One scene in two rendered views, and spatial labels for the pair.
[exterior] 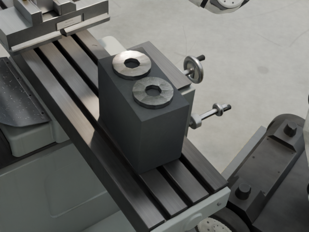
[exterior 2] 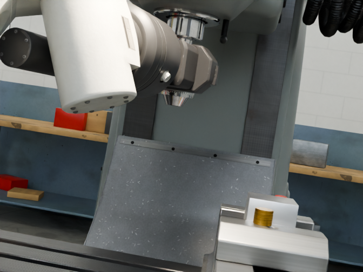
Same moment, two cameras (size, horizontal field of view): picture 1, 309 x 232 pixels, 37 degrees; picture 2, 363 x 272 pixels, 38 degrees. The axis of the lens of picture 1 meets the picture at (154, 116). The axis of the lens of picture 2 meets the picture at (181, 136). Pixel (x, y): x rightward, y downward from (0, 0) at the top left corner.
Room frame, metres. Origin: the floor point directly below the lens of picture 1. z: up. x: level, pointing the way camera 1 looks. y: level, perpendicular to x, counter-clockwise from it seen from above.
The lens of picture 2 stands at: (1.56, -0.18, 1.19)
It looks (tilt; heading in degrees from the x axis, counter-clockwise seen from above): 3 degrees down; 136
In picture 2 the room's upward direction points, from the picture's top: 8 degrees clockwise
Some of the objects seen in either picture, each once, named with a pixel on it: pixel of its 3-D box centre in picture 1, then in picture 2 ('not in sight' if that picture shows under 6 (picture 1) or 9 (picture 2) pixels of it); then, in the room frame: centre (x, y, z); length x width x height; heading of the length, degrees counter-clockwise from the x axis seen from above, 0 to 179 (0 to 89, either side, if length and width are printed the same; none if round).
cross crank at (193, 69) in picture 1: (186, 72); not in sight; (1.37, -0.11, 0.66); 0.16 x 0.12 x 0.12; 128
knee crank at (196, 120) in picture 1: (209, 113); not in sight; (1.28, -0.22, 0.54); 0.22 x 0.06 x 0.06; 128
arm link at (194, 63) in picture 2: not in sight; (149, 61); (1.10, 0.20, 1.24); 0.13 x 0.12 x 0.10; 25
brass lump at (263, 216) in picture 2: not in sight; (263, 216); (1.19, 0.33, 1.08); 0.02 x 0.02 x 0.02
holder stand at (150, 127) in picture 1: (140, 107); not in sight; (0.77, 0.04, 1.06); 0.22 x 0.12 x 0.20; 33
